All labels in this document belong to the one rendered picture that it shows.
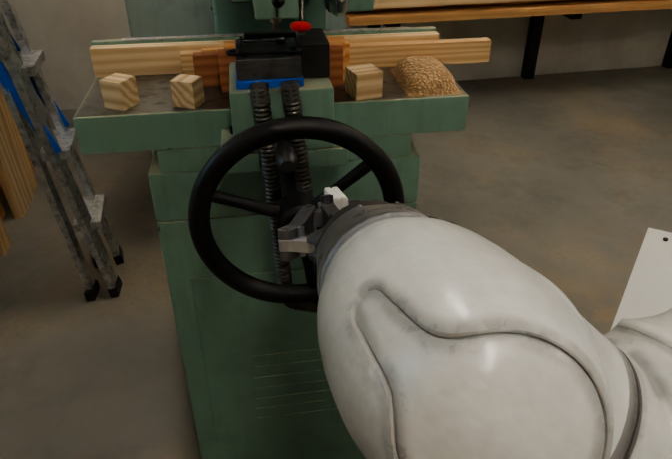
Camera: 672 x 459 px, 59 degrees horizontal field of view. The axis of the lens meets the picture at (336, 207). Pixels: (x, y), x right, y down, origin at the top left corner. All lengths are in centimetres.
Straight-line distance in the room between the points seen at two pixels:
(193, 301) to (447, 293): 91
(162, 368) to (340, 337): 153
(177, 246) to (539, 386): 87
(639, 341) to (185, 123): 72
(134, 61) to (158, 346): 98
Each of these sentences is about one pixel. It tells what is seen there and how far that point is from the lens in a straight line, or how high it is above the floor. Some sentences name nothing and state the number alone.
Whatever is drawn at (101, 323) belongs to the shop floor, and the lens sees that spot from 196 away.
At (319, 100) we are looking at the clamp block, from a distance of 81.
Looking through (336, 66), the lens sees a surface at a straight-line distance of 97.
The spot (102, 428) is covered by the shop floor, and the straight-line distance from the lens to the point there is 167.
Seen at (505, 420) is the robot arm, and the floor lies 108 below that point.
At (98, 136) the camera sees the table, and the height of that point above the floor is 87.
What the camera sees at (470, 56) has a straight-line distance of 112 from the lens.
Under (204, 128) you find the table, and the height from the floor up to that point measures 87.
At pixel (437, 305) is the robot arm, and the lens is 21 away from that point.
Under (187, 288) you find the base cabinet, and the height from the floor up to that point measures 57.
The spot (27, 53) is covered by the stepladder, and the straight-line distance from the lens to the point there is 188.
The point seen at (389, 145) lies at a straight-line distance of 97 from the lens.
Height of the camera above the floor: 124
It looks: 32 degrees down
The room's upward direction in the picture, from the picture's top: straight up
